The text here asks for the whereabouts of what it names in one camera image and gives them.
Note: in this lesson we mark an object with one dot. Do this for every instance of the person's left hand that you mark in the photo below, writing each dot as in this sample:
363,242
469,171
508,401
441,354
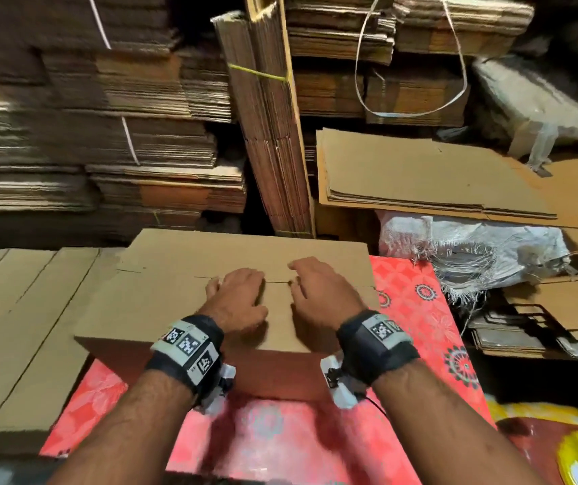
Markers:
236,303

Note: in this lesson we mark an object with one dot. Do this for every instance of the person's right hand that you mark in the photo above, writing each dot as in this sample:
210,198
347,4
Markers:
324,293

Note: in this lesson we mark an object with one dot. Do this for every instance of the dark brown cardboard box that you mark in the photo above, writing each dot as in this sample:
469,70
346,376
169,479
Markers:
345,222

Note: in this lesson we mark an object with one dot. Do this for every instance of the small brown cardboard box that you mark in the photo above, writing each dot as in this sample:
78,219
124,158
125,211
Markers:
441,215

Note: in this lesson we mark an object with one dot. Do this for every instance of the yellow-tied cardboard bundle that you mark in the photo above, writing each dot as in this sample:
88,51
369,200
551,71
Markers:
269,126

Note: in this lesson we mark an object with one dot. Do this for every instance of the low pile of cardboard sheets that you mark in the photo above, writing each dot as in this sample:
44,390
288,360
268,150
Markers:
562,303

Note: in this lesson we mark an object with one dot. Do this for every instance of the wall of cardboard stacks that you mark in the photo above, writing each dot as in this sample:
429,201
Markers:
87,106

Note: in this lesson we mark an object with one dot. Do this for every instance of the person's left forearm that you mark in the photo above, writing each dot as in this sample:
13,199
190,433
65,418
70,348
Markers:
122,434

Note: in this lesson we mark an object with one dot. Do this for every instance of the person's right forearm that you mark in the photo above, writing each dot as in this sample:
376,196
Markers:
451,434

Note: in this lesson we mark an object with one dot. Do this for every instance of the red patterned table cloth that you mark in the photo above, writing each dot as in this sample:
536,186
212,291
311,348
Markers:
299,439

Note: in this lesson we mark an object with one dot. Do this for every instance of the white woven sack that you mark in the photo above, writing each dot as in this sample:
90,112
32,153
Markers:
471,247

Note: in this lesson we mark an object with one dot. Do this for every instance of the red plastic stool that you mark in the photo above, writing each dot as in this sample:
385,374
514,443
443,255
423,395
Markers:
527,444

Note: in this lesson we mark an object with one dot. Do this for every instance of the white plastic sack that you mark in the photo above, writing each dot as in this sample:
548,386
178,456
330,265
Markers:
537,101

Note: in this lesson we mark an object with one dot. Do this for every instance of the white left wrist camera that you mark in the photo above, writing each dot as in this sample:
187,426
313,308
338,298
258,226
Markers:
216,387

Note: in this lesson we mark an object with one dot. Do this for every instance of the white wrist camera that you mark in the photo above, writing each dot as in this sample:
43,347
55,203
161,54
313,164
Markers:
339,384
216,387

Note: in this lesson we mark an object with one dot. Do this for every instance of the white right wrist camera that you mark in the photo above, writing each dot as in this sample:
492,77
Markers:
339,384

